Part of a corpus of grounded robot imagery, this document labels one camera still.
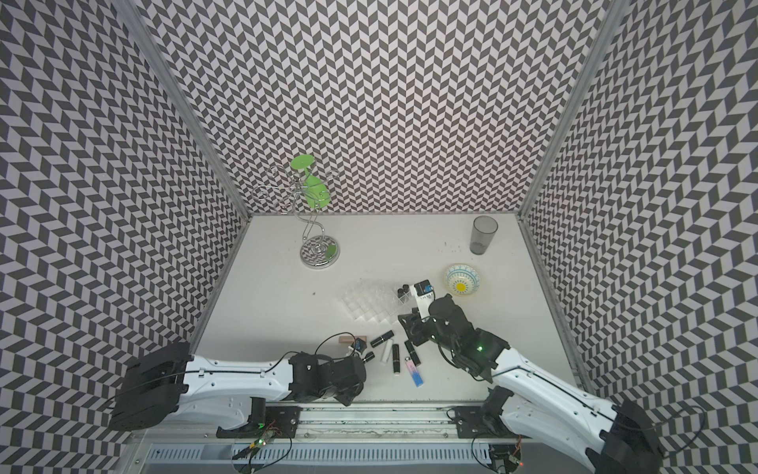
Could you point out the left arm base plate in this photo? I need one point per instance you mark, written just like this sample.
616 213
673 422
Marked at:
283 420

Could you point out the pink blue gradient lipstick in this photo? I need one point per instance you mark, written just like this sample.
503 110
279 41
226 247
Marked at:
413 372

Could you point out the patterned small bowl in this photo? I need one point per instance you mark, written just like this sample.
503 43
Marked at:
462 280

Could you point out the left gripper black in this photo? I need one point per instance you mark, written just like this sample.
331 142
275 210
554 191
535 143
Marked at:
351 396

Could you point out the white lipstick tube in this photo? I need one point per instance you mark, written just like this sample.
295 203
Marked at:
387 352

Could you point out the black square lipstick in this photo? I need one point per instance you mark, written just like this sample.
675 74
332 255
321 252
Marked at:
403 292
411 349

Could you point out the wire jewelry tree green leaves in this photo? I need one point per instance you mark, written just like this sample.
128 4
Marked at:
310 196

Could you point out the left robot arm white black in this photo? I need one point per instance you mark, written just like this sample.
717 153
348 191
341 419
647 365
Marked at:
173 381

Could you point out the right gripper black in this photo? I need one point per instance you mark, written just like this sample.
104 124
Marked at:
414 329

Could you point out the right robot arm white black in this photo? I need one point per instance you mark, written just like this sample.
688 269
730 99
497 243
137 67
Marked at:
603 436

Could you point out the clear plastic lipstick organizer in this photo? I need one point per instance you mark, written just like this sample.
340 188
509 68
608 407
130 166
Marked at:
375 301

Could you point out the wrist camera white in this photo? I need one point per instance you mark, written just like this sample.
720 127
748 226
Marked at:
359 346
424 295

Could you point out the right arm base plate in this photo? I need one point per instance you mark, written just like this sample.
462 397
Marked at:
475 422

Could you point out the black lipstick gold band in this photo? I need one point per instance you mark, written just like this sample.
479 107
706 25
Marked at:
396 360

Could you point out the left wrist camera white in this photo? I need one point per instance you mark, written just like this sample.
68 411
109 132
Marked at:
359 346

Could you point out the grey translucent cup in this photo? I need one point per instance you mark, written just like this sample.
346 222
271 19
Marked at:
484 228

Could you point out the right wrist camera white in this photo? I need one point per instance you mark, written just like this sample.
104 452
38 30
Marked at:
424 295

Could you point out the aluminium front rail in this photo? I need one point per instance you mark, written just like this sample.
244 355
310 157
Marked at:
384 421

